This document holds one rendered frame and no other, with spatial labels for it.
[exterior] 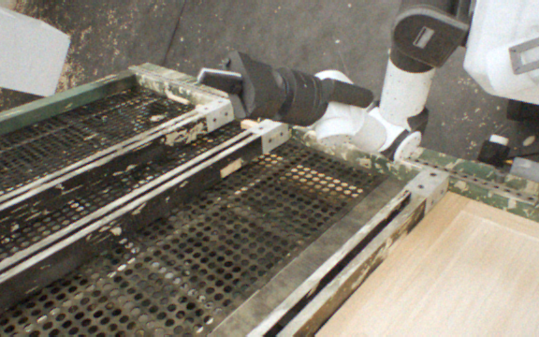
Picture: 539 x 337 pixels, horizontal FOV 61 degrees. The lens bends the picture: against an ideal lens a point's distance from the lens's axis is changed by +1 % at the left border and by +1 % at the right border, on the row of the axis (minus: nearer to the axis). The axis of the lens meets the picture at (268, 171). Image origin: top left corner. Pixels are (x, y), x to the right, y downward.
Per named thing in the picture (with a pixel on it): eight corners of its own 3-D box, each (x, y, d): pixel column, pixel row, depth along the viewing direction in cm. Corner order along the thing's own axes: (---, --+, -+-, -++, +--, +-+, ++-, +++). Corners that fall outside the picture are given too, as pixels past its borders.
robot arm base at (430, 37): (401, 17, 91) (408, -39, 82) (471, 22, 87) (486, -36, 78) (386, 64, 83) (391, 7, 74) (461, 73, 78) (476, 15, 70)
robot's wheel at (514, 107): (530, 70, 184) (518, 66, 169) (544, 73, 181) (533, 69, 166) (513, 119, 189) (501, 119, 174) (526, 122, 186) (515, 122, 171)
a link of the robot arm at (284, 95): (239, 33, 68) (298, 52, 75) (211, 80, 74) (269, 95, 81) (266, 89, 61) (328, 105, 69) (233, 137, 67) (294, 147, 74)
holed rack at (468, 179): (537, 198, 105) (538, 197, 105) (533, 205, 103) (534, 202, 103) (134, 66, 202) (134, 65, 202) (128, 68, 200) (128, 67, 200)
